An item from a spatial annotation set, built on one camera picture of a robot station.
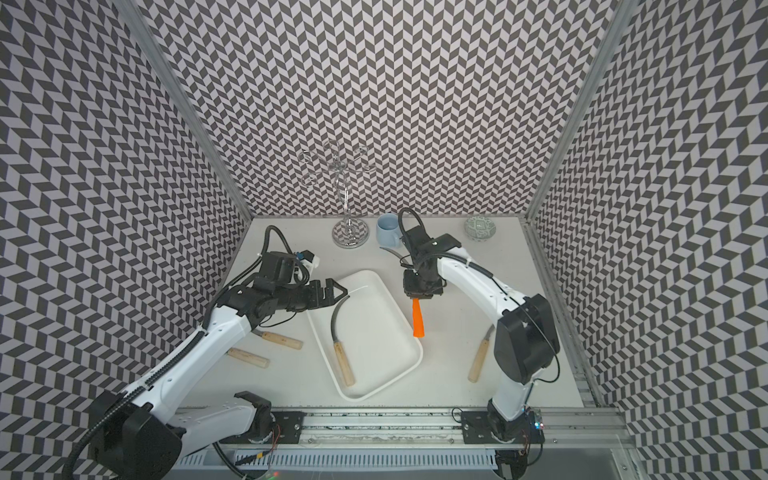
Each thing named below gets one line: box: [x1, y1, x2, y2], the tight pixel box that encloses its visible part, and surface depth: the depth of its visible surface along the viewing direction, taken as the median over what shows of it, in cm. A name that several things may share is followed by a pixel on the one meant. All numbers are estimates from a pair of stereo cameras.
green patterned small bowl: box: [464, 216, 497, 242], surface depth 114 cm
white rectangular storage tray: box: [306, 269, 423, 401], surface depth 89 cm
